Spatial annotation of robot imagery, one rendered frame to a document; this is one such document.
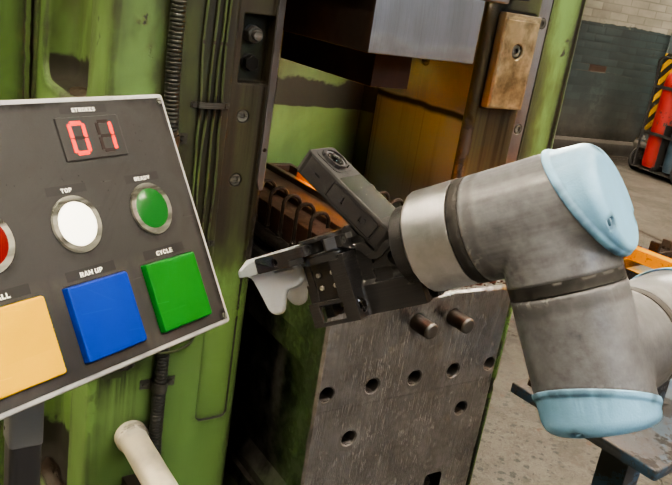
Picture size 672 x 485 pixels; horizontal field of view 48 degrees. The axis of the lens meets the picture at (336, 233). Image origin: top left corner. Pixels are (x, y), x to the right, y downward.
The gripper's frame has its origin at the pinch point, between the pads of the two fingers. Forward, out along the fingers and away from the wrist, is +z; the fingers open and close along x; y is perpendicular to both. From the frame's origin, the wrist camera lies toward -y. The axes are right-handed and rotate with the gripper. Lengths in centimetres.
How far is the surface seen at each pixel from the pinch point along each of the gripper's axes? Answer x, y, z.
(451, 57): 49, -20, -7
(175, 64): 19.2, -28.1, 18.9
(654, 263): 84, 23, -19
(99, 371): -12.7, 5.6, 10.9
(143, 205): -1.4, -9.2, 10.6
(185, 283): 0.8, 0.2, 10.2
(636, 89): 880, -40, 124
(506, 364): 226, 78, 79
